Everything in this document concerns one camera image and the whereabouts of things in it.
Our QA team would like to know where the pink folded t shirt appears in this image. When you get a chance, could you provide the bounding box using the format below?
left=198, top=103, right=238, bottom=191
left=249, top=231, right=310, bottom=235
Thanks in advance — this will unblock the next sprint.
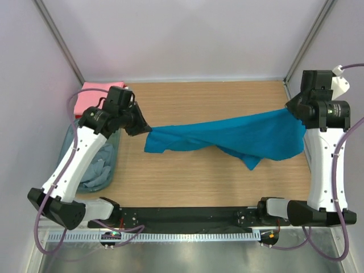
left=73, top=81, right=126, bottom=118

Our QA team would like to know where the aluminium corner post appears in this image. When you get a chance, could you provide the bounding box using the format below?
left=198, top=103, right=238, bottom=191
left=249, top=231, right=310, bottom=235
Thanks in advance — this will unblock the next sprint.
left=32, top=0, right=85, bottom=85
left=283, top=0, right=337, bottom=85

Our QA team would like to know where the grey t shirt in basket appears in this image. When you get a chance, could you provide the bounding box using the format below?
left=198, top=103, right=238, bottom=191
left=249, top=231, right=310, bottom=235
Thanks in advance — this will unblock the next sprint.
left=78, top=143, right=115, bottom=191

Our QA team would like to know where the blue t shirt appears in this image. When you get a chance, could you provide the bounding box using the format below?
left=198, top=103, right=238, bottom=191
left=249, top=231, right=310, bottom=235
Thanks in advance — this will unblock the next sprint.
left=144, top=109, right=306, bottom=170

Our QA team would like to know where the aluminium frame rail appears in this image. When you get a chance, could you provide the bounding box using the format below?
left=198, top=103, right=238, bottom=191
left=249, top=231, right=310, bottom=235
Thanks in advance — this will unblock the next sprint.
left=33, top=206, right=347, bottom=231

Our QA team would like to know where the white slotted cable duct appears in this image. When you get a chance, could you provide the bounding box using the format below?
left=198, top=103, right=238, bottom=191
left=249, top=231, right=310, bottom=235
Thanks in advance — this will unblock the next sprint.
left=64, top=230, right=260, bottom=242

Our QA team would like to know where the right aluminium corner post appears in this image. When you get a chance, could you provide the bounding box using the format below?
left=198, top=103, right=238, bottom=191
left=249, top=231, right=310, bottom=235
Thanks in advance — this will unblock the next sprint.
left=283, top=0, right=337, bottom=85

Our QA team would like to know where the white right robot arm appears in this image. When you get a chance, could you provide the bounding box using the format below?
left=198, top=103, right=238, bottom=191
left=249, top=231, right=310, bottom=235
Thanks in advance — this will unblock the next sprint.
left=256, top=65, right=357, bottom=227

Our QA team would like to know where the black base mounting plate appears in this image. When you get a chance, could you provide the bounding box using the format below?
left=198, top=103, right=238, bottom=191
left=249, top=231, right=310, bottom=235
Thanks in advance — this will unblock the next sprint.
left=87, top=206, right=291, bottom=234

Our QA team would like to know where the left aluminium corner post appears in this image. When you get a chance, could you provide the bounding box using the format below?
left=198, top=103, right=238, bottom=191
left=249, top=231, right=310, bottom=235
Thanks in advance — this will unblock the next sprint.
left=32, top=0, right=85, bottom=85

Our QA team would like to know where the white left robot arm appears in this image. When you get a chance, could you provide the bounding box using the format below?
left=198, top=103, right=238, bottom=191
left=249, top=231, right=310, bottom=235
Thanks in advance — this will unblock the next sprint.
left=27, top=86, right=305, bottom=230

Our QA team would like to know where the teal mesh laundry basket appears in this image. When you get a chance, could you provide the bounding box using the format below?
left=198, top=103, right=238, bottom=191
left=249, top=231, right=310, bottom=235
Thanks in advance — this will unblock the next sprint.
left=56, top=118, right=120, bottom=195

